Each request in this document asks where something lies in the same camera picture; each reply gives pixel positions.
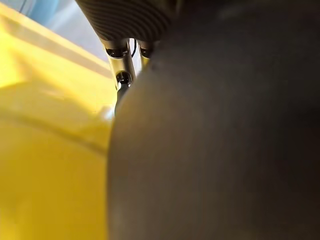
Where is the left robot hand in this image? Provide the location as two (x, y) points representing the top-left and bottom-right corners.
(74, 0), (181, 118)

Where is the yellow shelf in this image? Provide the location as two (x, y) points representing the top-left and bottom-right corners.
(0, 2), (118, 240)

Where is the black sole-shaped part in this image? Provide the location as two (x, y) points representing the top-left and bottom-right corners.
(107, 0), (320, 240)

